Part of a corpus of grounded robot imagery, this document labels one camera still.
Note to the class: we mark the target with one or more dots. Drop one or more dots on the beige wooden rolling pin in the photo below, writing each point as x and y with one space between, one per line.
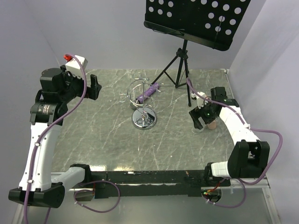
212 125

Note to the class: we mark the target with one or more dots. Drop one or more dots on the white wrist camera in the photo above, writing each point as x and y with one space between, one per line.
73 66
200 98

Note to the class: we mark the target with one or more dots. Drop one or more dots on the black music stand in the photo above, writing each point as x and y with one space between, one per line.
211 23

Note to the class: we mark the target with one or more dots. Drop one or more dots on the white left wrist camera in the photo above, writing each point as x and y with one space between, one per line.
73 66

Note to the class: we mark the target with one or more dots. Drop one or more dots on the chrome wine glass rack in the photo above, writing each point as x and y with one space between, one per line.
143 117

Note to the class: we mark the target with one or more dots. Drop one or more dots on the purple glitter microphone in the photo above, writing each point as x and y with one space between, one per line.
149 90

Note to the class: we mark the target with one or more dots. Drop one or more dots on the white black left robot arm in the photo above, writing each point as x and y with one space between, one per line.
37 187

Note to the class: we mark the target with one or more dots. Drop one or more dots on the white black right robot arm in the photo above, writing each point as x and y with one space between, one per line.
250 155

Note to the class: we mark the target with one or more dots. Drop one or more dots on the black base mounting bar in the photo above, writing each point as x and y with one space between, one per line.
149 183

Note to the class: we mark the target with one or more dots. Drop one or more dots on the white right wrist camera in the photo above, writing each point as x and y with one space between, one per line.
200 98

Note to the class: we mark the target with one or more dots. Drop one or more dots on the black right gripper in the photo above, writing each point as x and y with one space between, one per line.
196 113

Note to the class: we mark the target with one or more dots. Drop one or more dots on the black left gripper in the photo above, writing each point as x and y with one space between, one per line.
93 90

